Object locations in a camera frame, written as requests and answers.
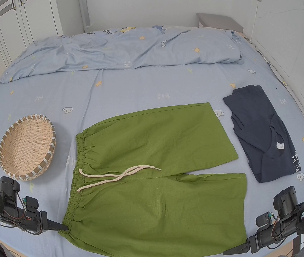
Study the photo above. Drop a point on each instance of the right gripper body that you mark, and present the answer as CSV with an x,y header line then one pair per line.
x,y
267,238

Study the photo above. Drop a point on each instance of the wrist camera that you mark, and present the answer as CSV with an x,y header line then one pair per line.
x,y
264,219
32,203

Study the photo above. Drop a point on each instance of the white wardrobe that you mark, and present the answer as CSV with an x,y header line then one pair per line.
x,y
7,23

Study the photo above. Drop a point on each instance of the green shorts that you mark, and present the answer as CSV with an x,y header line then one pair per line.
x,y
154,197

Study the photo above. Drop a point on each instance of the bed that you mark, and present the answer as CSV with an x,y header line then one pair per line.
x,y
152,90

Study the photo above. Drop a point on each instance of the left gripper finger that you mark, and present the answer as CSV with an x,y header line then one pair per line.
x,y
57,225

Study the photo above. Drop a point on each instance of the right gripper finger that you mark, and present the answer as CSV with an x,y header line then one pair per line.
x,y
239,250

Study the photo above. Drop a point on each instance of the pale blue quilt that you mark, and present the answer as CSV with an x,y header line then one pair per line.
x,y
141,52

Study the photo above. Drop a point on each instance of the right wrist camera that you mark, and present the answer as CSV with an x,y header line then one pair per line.
x,y
264,219

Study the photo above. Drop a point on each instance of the round woven basket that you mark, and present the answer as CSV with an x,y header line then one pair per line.
x,y
26,143

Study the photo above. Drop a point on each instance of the dark blue T-shirt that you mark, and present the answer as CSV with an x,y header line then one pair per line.
x,y
256,116

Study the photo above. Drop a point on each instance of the grey bedside table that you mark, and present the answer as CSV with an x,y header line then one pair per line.
x,y
216,20

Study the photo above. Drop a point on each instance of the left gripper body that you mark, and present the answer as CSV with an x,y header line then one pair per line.
x,y
35,221

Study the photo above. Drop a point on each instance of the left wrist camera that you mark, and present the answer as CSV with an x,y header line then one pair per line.
x,y
32,203

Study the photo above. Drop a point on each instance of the vertical wall pipe cover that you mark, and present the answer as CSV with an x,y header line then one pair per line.
x,y
85,7

